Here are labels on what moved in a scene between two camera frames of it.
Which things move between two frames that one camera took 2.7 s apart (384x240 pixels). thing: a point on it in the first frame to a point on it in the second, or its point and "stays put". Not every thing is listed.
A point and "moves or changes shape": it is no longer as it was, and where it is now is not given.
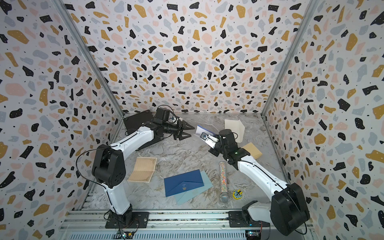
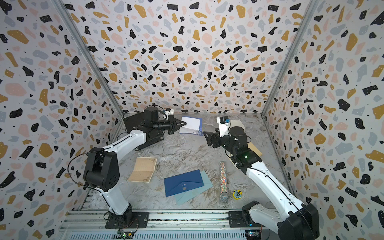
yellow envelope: [252, 150] stays put
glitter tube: [224, 197] stays put
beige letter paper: [144, 169] stays put
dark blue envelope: [183, 182] stays put
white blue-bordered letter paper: [200, 129] moves or changes shape
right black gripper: [213, 152] to [213, 137]
